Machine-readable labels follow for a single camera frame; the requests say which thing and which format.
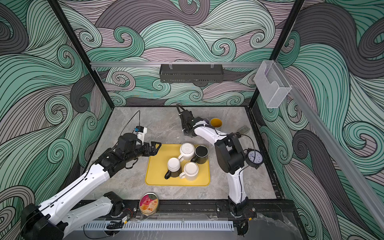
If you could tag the black ceramic mug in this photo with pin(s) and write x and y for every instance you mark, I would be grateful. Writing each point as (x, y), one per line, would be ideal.
(201, 155)

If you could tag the black alarm clock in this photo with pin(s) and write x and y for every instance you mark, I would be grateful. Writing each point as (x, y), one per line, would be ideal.
(254, 158)

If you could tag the white-base black handle mug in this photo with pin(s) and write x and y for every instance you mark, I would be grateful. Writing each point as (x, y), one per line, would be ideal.
(174, 168)

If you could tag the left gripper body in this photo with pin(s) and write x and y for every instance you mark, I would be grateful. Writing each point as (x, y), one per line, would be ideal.
(142, 150)

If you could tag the white slotted cable duct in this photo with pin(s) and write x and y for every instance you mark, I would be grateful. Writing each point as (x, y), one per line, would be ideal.
(182, 225)

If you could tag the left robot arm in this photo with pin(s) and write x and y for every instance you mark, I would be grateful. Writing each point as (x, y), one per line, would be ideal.
(56, 217)

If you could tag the white ceramic mug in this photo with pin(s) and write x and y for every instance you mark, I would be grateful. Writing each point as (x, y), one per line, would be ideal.
(190, 171)

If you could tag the aluminium wall rail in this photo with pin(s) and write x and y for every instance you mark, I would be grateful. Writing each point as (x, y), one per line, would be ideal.
(139, 64)

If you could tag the clear plastic wall bin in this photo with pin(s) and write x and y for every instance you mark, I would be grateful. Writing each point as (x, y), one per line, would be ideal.
(272, 83)

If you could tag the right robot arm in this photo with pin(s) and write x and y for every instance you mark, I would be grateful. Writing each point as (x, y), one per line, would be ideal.
(230, 156)

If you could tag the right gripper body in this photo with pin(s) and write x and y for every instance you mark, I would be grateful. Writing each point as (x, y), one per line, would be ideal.
(185, 129)

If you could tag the white ribbed-base mug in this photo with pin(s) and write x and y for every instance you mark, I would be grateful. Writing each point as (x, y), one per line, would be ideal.
(187, 152)

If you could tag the round colourful tin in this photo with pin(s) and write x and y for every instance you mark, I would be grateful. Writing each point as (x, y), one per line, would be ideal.
(149, 204)

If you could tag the blue butterfly mug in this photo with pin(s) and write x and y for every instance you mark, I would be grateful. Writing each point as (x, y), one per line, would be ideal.
(216, 123)

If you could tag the black wall shelf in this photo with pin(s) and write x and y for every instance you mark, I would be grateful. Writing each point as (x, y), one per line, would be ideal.
(197, 74)

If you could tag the glass jar black lid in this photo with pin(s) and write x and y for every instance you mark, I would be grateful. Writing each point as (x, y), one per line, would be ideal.
(243, 130)

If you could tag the yellow plastic tray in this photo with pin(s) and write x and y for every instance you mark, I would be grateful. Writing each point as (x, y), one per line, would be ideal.
(157, 168)

